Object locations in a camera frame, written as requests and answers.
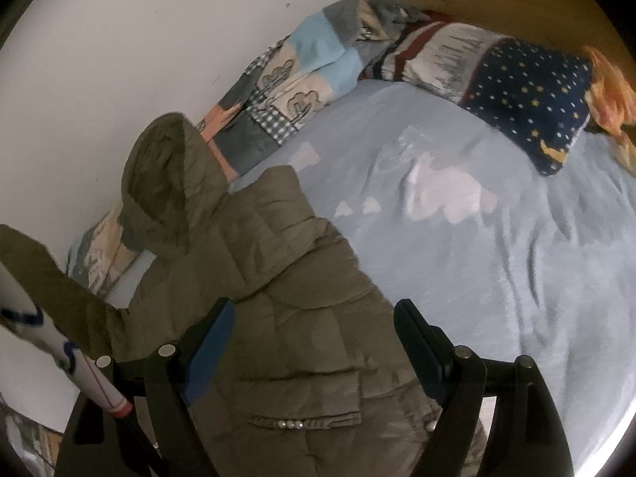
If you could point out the orange cloth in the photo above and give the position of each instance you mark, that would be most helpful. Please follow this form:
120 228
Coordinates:
608 94

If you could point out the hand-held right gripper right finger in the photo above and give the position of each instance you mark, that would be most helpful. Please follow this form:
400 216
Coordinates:
422 353

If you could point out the navy star print pillow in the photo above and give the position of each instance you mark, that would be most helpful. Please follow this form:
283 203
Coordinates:
531 94

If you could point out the red white patterned cloth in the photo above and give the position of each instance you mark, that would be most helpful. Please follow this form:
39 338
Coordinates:
437 54

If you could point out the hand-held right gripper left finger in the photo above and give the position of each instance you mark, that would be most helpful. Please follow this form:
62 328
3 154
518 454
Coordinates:
212 353

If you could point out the olive puffer jacket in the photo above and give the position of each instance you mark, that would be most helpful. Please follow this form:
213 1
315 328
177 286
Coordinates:
298 308

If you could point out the patchwork print blanket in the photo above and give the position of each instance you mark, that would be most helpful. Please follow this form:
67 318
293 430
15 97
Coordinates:
298 69

